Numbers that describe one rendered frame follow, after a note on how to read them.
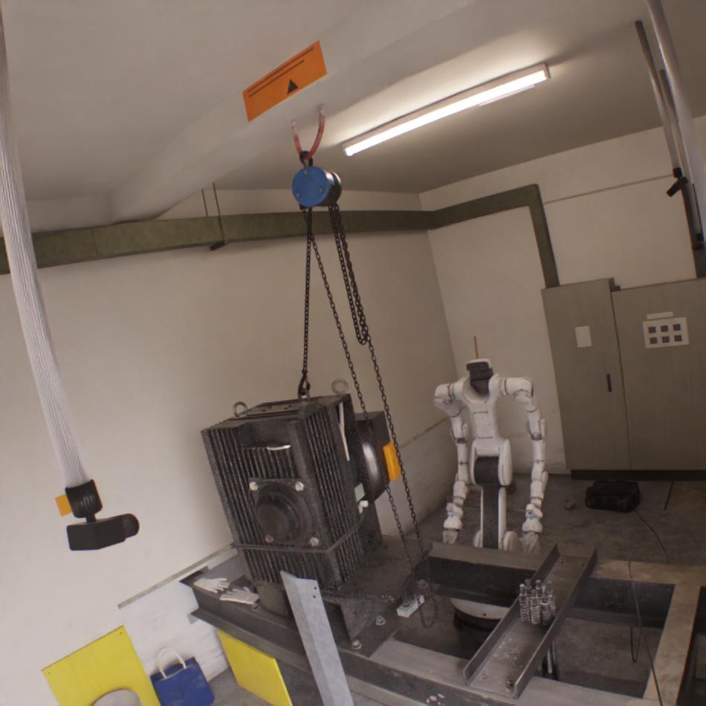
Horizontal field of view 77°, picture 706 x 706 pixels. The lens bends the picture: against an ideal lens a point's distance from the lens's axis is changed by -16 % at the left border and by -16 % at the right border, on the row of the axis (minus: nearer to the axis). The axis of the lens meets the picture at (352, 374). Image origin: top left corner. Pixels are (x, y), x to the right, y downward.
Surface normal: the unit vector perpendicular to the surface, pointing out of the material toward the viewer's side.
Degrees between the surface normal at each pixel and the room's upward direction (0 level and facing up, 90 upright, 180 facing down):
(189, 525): 90
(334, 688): 90
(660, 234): 90
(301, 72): 90
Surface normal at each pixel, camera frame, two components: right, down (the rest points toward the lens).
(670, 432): -0.63, 0.25
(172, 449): 0.74, -0.07
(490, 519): -0.59, -0.11
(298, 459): -0.46, 0.22
